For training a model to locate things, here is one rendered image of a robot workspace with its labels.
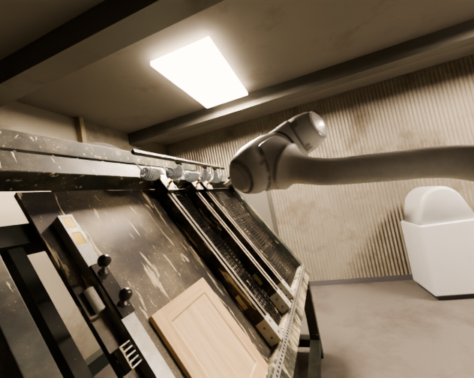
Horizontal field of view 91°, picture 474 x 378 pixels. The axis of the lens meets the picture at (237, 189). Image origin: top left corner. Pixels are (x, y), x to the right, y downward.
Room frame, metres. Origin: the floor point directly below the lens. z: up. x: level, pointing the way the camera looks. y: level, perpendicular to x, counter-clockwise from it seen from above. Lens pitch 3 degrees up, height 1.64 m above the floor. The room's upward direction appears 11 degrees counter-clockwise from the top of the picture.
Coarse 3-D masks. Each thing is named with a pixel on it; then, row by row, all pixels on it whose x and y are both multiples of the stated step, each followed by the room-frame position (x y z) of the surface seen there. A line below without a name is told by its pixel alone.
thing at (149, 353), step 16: (64, 224) 0.81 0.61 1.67; (64, 240) 0.80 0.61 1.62; (80, 256) 0.78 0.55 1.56; (96, 256) 0.81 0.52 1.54; (96, 288) 0.76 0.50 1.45; (112, 320) 0.75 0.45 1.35; (128, 320) 0.75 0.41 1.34; (128, 336) 0.73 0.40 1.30; (144, 336) 0.75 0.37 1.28; (144, 352) 0.72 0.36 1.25; (144, 368) 0.71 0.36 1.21; (160, 368) 0.72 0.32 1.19
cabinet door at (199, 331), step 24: (192, 288) 1.08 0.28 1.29; (168, 312) 0.90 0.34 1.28; (192, 312) 0.99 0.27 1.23; (216, 312) 1.09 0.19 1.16; (168, 336) 0.84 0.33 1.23; (192, 336) 0.91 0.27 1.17; (216, 336) 1.00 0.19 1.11; (240, 336) 1.10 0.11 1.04; (192, 360) 0.84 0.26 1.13; (216, 360) 0.92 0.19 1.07; (240, 360) 1.00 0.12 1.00; (264, 360) 1.10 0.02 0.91
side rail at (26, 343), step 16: (0, 256) 0.60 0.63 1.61; (0, 272) 0.58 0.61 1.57; (0, 288) 0.56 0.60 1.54; (16, 288) 0.59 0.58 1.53; (0, 304) 0.54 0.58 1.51; (16, 304) 0.57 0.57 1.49; (0, 320) 0.53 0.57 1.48; (16, 320) 0.55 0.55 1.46; (32, 320) 0.57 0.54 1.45; (0, 336) 0.52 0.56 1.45; (16, 336) 0.53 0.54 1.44; (32, 336) 0.55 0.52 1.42; (0, 352) 0.52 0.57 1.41; (16, 352) 0.51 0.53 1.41; (32, 352) 0.53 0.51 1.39; (48, 352) 0.55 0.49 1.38; (0, 368) 0.52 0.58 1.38; (16, 368) 0.50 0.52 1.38; (32, 368) 0.52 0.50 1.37; (48, 368) 0.54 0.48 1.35
